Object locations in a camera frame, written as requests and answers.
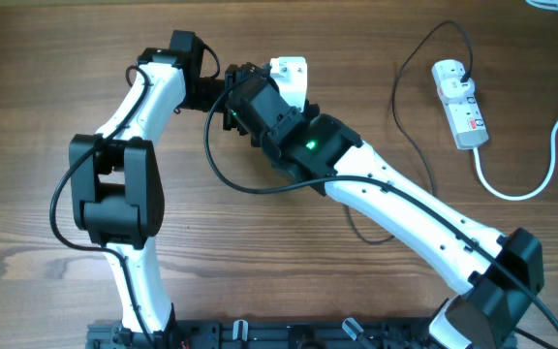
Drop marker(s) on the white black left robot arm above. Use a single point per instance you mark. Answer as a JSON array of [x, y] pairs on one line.
[[117, 193]]

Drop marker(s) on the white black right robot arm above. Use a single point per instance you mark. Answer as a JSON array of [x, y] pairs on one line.
[[495, 277]]

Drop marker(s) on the white power strip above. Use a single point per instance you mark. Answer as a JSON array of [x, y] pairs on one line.
[[466, 122]]

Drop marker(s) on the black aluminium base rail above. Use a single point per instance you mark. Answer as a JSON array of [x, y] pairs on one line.
[[394, 333]]

